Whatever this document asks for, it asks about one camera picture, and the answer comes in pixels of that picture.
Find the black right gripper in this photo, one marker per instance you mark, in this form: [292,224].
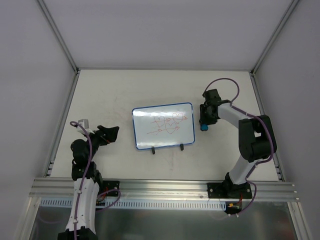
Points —
[205,115]

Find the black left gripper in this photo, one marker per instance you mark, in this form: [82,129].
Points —
[102,135]

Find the blue whiteboard eraser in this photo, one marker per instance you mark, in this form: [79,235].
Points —
[204,127]

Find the blue framed whiteboard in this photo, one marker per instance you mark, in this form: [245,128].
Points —
[163,126]

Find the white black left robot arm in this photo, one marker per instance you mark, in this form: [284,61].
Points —
[88,186]

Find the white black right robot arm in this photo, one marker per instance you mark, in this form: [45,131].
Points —
[256,144]

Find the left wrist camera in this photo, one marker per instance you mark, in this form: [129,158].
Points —
[84,123]

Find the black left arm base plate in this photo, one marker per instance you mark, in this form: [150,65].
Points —
[110,188]

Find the slotted white cable duct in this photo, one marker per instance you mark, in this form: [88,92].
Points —
[208,205]

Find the aluminium front rail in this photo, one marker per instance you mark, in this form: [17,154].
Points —
[181,190]

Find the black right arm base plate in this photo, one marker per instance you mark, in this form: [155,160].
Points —
[218,190]

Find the right aluminium frame post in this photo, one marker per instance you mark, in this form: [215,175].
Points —
[275,34]

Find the aluminium frame post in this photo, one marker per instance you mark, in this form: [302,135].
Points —
[57,34]
[275,34]

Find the left aluminium frame post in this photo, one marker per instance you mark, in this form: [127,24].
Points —
[57,34]

